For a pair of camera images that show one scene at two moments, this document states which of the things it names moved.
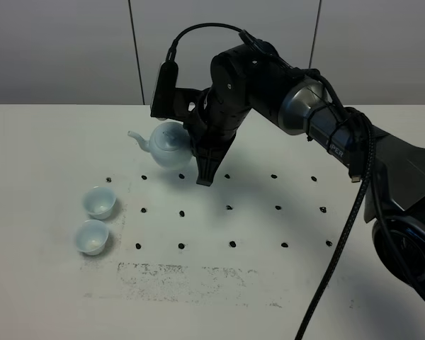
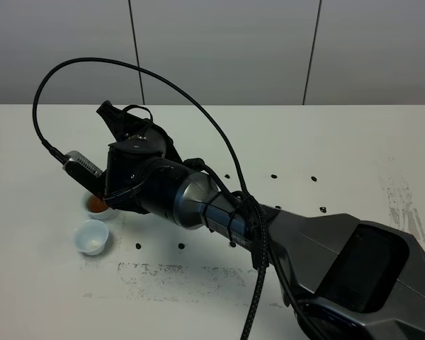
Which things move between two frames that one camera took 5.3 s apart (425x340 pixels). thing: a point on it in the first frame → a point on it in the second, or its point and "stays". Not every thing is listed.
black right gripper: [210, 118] → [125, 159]
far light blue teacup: [98, 202] stays
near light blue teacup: [92, 236] stays
